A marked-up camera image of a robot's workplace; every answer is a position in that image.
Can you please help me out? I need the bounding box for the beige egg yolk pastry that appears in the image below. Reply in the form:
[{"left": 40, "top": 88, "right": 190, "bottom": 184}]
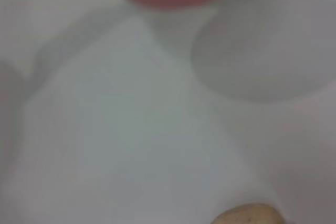
[{"left": 211, "top": 202, "right": 286, "bottom": 224}]

